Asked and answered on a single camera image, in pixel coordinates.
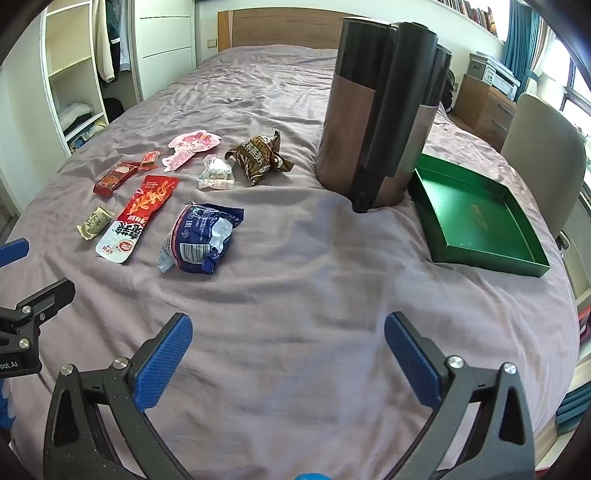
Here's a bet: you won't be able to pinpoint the window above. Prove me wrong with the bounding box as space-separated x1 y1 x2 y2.
536 28 591 134

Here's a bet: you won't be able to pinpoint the folded clothes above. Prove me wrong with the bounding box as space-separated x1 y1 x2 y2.
60 104 109 153

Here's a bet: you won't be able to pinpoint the white wardrobe door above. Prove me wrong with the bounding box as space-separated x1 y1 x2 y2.
127 0 195 102

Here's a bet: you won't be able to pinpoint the long red snack packet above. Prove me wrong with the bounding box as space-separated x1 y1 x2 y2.
95 174 180 265

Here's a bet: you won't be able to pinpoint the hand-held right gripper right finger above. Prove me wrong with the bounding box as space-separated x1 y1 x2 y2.
384 311 536 480

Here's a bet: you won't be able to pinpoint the pink snack packet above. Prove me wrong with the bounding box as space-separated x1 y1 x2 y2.
161 130 222 172

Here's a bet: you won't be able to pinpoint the white candy packet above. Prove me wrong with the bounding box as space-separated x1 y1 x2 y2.
198 155 235 191

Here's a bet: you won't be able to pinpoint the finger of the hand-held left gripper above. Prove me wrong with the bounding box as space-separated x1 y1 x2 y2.
0 239 30 269
0 278 76 352

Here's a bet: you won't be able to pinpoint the grey printer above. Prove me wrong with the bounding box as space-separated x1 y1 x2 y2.
467 52 520 97

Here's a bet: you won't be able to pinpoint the dark red snack packet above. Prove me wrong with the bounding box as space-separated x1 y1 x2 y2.
93 161 139 198

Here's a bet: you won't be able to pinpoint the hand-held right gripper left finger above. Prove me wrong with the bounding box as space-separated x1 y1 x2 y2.
43 312 195 480

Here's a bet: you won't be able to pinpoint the brown snack packet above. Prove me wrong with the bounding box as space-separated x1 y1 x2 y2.
225 130 294 186

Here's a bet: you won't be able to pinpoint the black backpack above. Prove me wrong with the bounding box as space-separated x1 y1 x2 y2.
441 71 458 116

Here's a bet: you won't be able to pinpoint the row of books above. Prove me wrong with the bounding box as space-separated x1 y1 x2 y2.
434 0 502 38

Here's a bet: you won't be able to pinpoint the beige chair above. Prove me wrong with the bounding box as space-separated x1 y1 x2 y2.
501 92 591 250

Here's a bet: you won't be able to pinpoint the hanging clothes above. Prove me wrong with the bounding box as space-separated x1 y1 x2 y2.
90 0 134 84

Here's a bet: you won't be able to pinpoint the wooden nightstand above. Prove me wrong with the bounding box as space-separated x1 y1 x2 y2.
450 74 517 153

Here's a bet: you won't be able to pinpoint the brown and black kettle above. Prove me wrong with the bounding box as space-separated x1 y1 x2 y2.
315 16 453 214

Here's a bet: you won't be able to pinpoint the teal curtain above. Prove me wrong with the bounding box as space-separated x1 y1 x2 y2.
501 9 543 86

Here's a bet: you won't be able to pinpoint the green box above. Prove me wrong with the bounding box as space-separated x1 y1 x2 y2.
407 154 551 278

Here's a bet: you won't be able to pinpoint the blue snack packet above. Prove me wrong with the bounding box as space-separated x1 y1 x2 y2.
157 202 245 276

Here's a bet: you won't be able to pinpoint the white shelf unit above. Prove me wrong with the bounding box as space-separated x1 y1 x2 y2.
39 0 112 155

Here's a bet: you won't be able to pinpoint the bed with purple sheet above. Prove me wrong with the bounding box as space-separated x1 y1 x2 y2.
0 44 580 480

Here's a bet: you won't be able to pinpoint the small beige snack packet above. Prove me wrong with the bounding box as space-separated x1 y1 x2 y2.
76 206 115 241

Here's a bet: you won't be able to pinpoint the wooden headboard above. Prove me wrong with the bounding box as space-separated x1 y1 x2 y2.
217 8 352 52

